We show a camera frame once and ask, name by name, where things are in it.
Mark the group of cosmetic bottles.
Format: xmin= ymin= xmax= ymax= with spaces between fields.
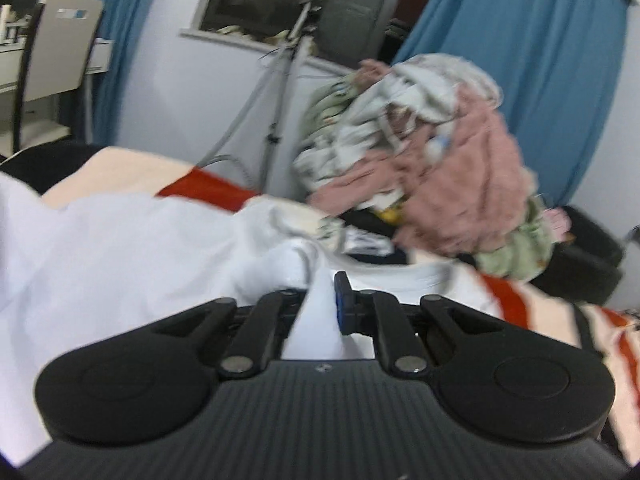
xmin=0 ymin=4 xmax=31 ymax=43

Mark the blue curtain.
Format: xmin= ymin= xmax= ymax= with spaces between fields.
xmin=392 ymin=0 xmax=631 ymax=208
xmin=82 ymin=0 xmax=168 ymax=148

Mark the white vanity desk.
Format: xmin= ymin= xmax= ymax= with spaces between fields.
xmin=0 ymin=40 xmax=112 ymax=158

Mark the grey white garment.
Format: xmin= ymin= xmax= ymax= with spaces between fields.
xmin=292 ymin=52 xmax=503 ymax=193

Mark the grey camera tripod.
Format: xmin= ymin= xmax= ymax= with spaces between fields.
xmin=195 ymin=50 xmax=296 ymax=196

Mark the pink cloth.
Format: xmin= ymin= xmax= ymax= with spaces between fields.
xmin=545 ymin=207 xmax=572 ymax=242

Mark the black armchair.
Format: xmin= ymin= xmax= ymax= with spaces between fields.
xmin=530 ymin=205 xmax=626 ymax=306

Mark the pink fluffy robe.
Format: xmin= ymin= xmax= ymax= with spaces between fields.
xmin=310 ymin=60 xmax=538 ymax=261

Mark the striped fleece blanket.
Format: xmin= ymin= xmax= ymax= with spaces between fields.
xmin=40 ymin=146 xmax=640 ymax=461

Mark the black white chair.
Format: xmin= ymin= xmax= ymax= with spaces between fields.
xmin=10 ymin=0 xmax=106 ymax=156

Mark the tripod stand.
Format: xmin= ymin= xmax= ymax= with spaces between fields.
xmin=257 ymin=0 xmax=323 ymax=196

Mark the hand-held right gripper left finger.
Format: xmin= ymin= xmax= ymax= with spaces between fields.
xmin=150 ymin=289 xmax=306 ymax=378

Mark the pile of clothes and blankets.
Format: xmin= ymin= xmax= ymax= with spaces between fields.
xmin=300 ymin=72 xmax=556 ymax=281

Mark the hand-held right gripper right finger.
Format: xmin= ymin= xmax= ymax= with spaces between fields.
xmin=334 ymin=271 xmax=503 ymax=378

